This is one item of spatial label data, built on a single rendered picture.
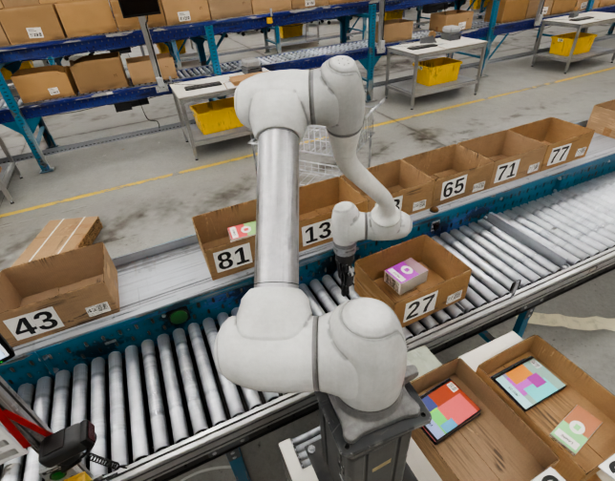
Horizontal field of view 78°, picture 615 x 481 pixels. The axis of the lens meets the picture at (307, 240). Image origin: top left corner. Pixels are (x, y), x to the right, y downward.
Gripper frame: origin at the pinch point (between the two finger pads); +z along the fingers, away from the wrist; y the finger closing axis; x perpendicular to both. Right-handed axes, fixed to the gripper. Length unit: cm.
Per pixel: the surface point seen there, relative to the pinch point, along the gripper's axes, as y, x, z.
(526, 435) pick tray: 76, 19, 4
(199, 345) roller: -8, -63, 11
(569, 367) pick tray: 66, 50, 3
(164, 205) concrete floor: -273, -63, 85
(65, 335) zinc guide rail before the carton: -25, -108, -4
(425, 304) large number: 21.6, 24.9, 2.1
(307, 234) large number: -28.7, -3.9, -11.7
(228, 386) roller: 15, -57, 10
